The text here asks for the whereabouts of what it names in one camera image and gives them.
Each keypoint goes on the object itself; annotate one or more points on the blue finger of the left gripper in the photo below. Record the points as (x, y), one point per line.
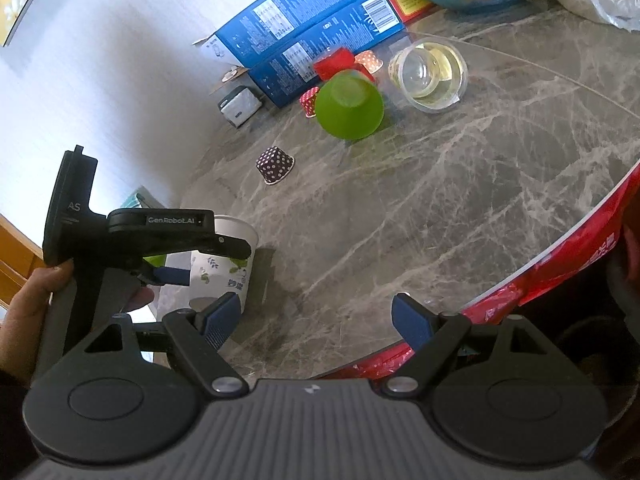
(162, 275)
(135, 234)

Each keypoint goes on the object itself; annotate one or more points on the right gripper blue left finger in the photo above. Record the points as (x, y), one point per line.
(195, 339)

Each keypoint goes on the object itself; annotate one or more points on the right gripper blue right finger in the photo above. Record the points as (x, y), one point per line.
(434, 340)

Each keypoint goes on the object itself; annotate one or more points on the white floral paper cup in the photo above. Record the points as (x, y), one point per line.
(210, 276)

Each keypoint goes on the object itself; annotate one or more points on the purple polka dot cupcake cup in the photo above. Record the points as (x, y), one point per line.
(274, 165)

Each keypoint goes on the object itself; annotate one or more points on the red polka dot cupcake cup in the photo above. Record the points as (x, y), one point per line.
(308, 101)

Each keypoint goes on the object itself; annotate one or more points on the green plastic cup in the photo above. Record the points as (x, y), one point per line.
(349, 106)

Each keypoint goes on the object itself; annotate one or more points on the clear plastic measuring cup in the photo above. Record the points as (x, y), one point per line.
(431, 75)

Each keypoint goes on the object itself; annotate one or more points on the red translucent plastic cup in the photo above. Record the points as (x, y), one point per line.
(335, 61)

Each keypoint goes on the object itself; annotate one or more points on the person's left hand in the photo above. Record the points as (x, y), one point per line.
(22, 326)

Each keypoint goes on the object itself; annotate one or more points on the green white tissue pack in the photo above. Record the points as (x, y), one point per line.
(239, 105)

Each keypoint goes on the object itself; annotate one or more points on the red plastic bag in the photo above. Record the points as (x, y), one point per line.
(612, 225)

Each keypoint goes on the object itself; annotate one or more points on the upper blue cardboard box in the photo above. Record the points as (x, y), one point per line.
(262, 27)

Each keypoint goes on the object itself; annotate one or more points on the blue cardboard box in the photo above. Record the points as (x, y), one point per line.
(262, 27)
(284, 69)

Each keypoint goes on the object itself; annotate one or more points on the lower blue cardboard box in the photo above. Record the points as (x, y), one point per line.
(284, 69)

